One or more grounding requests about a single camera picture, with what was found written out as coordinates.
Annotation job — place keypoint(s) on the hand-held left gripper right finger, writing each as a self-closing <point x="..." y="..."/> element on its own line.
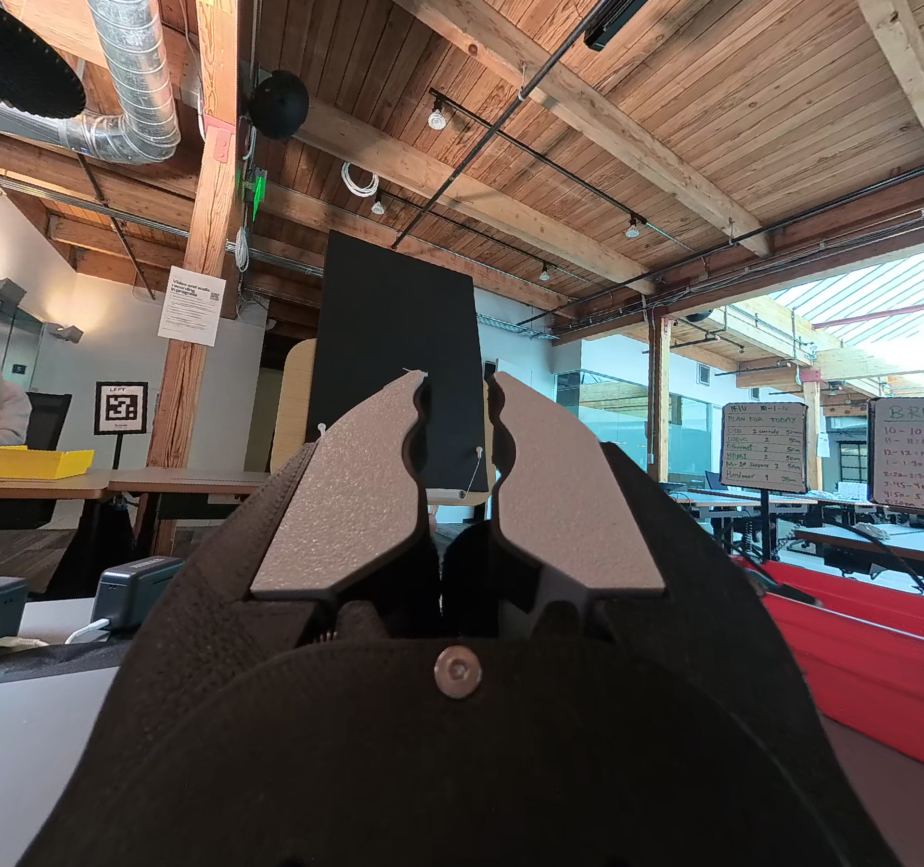
<point x="570" y="499"/>

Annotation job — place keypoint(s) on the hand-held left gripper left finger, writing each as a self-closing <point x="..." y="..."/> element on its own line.
<point x="346" y="491"/>

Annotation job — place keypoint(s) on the red plastic bin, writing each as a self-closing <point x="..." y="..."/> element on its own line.
<point x="852" y="650"/>

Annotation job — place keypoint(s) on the wooden office desk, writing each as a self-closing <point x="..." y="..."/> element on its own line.
<point x="180" y="481"/>

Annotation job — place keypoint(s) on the black square panel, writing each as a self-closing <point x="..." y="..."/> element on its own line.
<point x="397" y="318"/>

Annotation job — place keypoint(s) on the handwritten whiteboard on stand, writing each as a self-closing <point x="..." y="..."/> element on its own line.
<point x="899" y="455"/>
<point x="764" y="448"/>

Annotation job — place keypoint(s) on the grey charger box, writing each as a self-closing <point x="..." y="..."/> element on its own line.
<point x="137" y="589"/>
<point x="11" y="607"/>

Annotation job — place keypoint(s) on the black white marker sign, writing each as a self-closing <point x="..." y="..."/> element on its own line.
<point x="120" y="408"/>

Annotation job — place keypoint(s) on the white paper notice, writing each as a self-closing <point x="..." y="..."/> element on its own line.
<point x="189" y="307"/>

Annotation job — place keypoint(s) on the yellow plastic bin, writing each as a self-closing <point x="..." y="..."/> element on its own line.
<point x="43" y="464"/>

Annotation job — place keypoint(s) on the black office chair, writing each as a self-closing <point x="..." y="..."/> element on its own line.
<point x="50" y="419"/>

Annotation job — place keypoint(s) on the green exit sign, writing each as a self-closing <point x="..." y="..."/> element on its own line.
<point x="256" y="192"/>

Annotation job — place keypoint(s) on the black ball speaker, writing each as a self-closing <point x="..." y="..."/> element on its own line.
<point x="280" y="105"/>

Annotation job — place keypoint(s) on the silver ventilation duct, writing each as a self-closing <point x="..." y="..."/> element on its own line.
<point x="130" y="36"/>

